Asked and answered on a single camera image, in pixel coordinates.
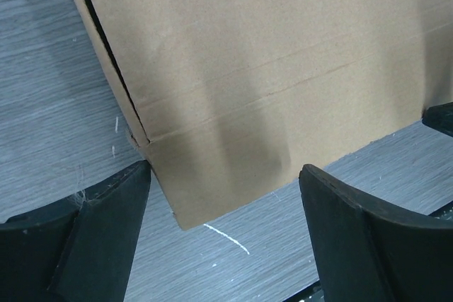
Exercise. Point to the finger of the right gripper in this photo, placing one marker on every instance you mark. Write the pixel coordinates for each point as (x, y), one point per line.
(439, 118)

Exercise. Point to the cardboard box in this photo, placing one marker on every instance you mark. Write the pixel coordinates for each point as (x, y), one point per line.
(228, 99)

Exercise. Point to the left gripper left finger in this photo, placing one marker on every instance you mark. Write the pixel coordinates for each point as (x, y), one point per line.
(79, 248)

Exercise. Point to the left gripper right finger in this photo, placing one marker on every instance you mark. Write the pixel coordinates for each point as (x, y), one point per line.
(367, 249)

